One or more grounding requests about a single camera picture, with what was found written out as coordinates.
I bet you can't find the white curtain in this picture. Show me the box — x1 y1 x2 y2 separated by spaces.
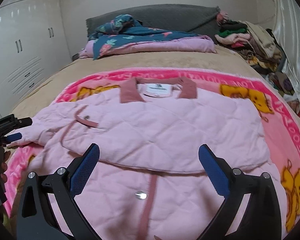
270 0 300 130

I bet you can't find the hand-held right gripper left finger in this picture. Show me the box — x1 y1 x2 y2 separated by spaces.
16 143 102 240

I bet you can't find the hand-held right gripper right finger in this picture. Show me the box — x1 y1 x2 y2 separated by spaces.
198 144 283 240

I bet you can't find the person's left hand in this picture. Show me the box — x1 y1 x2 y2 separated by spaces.
0 151 11 184

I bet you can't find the white wardrobe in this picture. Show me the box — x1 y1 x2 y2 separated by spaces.
0 0 74 98

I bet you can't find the pink printed blanket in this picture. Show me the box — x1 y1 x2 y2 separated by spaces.
1 67 300 240

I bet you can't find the pile of clothes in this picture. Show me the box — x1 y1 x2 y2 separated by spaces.
214 11 300 115

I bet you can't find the beige bed sheet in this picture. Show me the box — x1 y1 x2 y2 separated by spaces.
11 44 274 117

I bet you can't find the pink quilted jacket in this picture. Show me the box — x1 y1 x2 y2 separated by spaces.
6 77 289 240

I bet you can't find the grey headboard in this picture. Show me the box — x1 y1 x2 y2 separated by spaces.
86 4 220 40

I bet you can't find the blue floral pink quilt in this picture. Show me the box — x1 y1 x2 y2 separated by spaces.
79 14 217 60

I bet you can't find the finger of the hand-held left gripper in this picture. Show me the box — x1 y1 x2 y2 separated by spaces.
0 114 33 133
0 132 23 147

